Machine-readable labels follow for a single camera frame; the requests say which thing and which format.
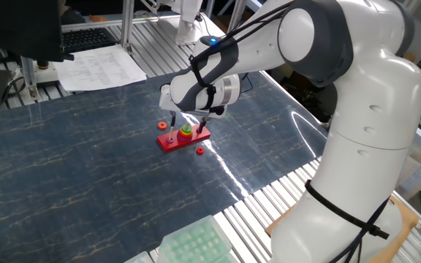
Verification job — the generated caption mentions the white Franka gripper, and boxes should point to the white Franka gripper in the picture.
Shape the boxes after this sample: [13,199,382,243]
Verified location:
[159,83,230,134]

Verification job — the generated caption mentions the red Hanoi base board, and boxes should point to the red Hanoi base board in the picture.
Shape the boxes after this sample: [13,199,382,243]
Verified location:
[156,123,212,153]

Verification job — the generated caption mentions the white printed paper sheet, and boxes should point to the white printed paper sheet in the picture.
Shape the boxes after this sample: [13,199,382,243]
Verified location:
[53,43,148,92]

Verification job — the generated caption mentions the dark blue marble mat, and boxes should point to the dark blue marble mat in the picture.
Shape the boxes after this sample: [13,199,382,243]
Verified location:
[0,60,338,263]

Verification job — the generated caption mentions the green pipette tip box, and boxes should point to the green pipette tip box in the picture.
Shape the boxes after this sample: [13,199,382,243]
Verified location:
[156,214,239,263]

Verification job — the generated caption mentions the black keyboard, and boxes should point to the black keyboard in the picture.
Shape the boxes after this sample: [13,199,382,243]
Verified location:
[61,27,118,54]

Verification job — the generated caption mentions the white monitor stand base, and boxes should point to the white monitor stand base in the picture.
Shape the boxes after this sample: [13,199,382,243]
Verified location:
[34,60,61,85]

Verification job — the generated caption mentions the black monitor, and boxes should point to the black monitor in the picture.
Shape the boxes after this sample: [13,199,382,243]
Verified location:
[0,0,75,63]

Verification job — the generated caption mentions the aluminium frame post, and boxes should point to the aluminium frame post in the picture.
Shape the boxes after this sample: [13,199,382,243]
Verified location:
[120,0,135,56]
[20,56,39,100]

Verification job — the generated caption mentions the aluminium frame beam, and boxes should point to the aluminium frame beam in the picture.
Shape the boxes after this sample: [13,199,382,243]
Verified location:
[61,14,182,32]

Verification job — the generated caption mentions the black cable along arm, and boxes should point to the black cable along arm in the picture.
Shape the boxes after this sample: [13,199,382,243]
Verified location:
[188,0,392,263]

